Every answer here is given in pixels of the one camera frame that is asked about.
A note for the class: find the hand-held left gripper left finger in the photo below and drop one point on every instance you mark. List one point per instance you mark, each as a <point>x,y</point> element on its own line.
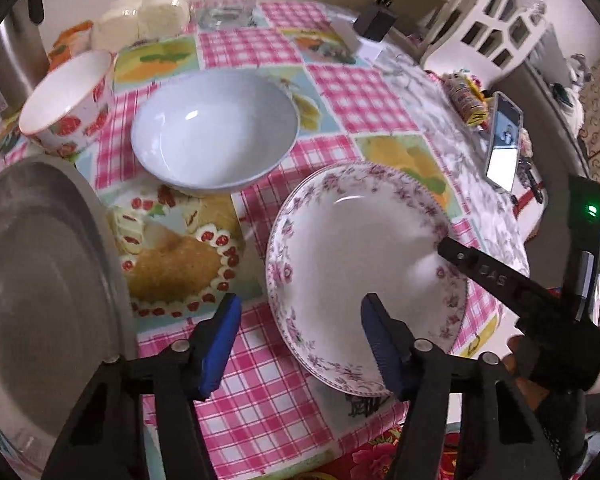
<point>222,345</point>

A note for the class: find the large white bowl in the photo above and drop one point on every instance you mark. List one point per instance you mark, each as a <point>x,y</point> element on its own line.
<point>215,125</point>

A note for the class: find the pink floral plate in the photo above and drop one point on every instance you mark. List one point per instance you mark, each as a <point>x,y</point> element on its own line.
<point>350,240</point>

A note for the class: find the red floral cloth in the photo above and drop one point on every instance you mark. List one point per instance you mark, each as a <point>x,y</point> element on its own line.
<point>370,460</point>

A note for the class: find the orange snack packet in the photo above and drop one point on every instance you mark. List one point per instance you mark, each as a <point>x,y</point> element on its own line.
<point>70,37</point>

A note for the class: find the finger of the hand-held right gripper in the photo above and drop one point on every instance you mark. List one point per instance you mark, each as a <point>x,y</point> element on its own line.
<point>485,270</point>

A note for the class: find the colourful candy packet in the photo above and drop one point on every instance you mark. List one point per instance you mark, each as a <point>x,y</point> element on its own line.
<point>462,95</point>

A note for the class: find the smartphone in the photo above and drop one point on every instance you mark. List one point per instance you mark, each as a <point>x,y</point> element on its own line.
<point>502,160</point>

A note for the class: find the white lattice rack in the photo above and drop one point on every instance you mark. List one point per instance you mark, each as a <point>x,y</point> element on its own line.
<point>460,40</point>

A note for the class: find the steel round pan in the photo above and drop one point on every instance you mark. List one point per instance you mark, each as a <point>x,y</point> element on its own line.
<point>40,285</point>

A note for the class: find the white power strip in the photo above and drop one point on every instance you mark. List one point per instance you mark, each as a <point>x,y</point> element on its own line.
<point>347,37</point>

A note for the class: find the steel thermos jug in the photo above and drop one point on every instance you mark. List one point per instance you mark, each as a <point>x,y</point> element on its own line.
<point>15,55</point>

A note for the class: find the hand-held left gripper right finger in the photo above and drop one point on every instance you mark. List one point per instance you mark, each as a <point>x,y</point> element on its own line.
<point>380,345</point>

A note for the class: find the pink checked tablecloth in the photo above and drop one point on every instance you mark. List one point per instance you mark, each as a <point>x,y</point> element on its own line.
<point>340,90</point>

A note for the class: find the black power adapter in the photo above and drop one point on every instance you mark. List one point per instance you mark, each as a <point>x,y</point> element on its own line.
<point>375,22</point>

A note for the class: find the strawberry print bowl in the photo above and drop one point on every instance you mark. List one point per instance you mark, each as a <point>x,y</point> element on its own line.
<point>65,90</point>

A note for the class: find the pack of white buns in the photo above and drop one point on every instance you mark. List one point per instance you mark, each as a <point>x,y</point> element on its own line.
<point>150,15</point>

